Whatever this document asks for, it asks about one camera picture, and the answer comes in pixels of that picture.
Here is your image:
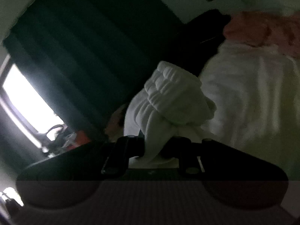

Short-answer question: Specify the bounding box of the white zip-up jacket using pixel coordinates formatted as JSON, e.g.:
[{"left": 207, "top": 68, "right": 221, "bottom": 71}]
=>
[{"left": 124, "top": 61, "right": 216, "bottom": 169}]

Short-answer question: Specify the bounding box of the red cloth on stand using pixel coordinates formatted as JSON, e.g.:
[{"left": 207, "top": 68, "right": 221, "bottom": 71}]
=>
[{"left": 67, "top": 130, "right": 91, "bottom": 150}]

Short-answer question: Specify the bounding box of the lit vanity mirror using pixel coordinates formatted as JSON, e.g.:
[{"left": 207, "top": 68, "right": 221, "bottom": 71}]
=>
[{"left": 1, "top": 187, "right": 24, "bottom": 207}]

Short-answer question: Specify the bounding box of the dark green right curtain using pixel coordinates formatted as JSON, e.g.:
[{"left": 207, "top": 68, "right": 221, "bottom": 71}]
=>
[{"left": 4, "top": 0, "right": 183, "bottom": 138}]

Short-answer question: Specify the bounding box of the orange pillow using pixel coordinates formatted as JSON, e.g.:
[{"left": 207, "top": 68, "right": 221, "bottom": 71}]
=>
[{"left": 223, "top": 11, "right": 299, "bottom": 59}]

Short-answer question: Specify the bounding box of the window with dark frame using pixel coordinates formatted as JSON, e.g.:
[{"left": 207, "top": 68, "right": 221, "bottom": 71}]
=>
[{"left": 1, "top": 54, "right": 64, "bottom": 153}]

